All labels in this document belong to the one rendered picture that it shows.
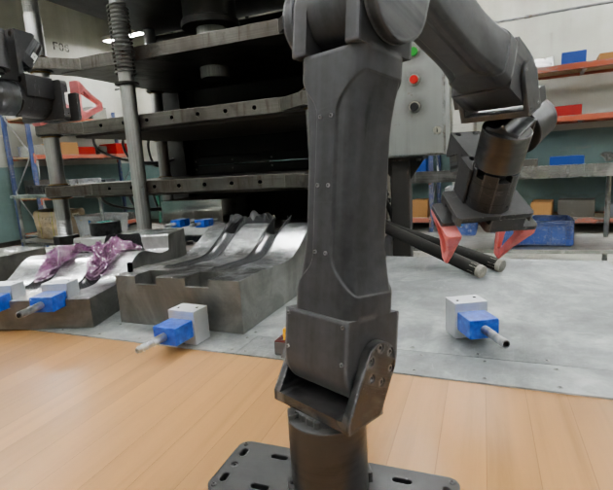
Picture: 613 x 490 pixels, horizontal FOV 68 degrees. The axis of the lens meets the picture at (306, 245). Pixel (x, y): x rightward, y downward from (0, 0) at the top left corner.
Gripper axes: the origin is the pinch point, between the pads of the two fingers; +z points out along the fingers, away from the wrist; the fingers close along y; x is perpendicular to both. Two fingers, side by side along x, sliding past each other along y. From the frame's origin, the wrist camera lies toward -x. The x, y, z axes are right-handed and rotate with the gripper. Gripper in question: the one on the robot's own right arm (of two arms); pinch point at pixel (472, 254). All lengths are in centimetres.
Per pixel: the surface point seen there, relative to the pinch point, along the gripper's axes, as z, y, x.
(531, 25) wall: 125, -341, -575
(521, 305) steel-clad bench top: 16.3, -13.8, -3.2
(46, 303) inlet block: 13, 68, -11
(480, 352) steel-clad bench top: 7.9, 1.7, 11.4
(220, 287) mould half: 8.8, 37.7, -6.8
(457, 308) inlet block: 6.4, 2.5, 4.5
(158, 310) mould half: 16, 50, -10
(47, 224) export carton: 320, 329, -478
